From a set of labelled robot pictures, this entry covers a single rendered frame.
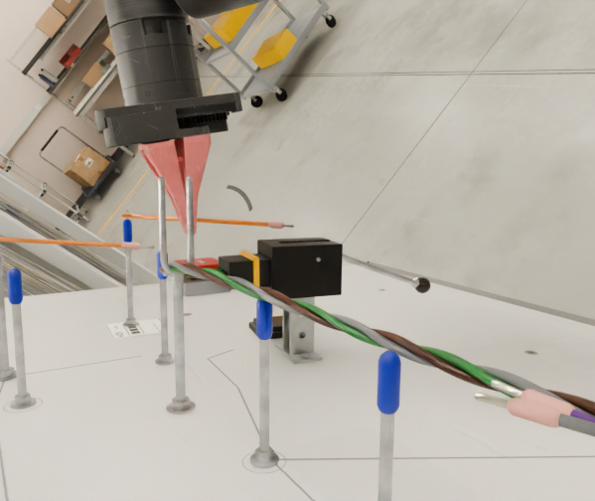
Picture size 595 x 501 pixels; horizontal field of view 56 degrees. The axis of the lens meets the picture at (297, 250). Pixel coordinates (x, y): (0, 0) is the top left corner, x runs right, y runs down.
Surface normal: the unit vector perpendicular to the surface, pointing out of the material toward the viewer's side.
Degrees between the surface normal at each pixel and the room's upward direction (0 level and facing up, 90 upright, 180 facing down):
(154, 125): 82
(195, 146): 98
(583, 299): 0
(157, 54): 81
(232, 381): 53
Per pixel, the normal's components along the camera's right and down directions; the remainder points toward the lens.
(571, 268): -0.69, -0.54
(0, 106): 0.40, 0.27
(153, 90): 0.00, 0.22
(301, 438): 0.01, -0.99
